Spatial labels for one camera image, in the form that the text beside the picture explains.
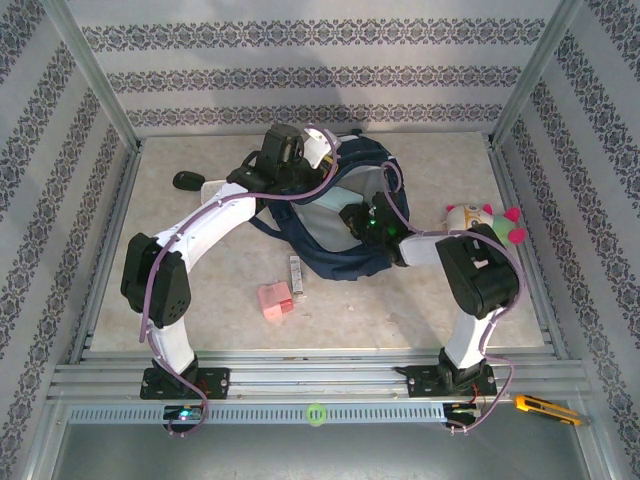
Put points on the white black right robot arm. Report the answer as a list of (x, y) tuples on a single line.
[(425, 250)]

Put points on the small silver white carton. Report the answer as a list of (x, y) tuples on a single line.
[(297, 277)]

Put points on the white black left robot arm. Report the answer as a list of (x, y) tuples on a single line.
[(220, 215)]

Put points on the pink plastic box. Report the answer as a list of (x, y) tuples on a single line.
[(275, 300)]

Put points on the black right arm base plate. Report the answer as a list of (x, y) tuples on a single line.
[(425, 382)]

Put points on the aluminium frame post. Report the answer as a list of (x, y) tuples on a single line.
[(536, 75), (94, 75)]

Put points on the small circuit board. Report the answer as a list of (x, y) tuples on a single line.
[(462, 411), (182, 414)]

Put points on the aluminium front rail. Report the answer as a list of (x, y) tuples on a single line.
[(320, 375)]

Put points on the white green pink plush toy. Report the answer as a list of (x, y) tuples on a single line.
[(465, 215)]

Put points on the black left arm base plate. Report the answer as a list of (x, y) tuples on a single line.
[(215, 382)]

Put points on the white square alarm clock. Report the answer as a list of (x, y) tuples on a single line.
[(210, 190)]

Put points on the navy blue backpack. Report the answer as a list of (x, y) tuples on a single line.
[(350, 260)]

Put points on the gray metal base panel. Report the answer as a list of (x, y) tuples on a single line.
[(320, 455)]

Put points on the black computer mouse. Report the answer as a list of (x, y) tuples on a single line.
[(189, 181)]

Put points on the yellow utility knife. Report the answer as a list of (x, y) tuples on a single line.
[(530, 402)]

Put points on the aluminium side rail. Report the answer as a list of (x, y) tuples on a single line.
[(122, 210), (502, 175)]

